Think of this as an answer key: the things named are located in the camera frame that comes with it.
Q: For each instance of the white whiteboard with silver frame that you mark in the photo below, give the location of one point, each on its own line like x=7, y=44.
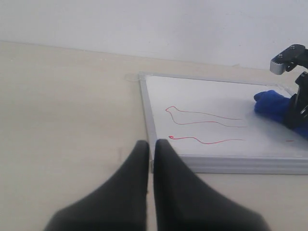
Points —
x=212, y=125

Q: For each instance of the blue cloth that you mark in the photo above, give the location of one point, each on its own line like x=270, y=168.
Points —
x=273, y=106

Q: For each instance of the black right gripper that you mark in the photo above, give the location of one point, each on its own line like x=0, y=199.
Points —
x=297, y=112

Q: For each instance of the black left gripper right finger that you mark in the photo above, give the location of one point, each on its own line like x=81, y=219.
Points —
x=184, y=202

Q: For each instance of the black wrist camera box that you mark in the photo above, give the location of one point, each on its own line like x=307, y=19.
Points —
x=293, y=56

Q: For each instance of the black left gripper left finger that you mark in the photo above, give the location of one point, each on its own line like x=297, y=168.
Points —
x=117, y=205

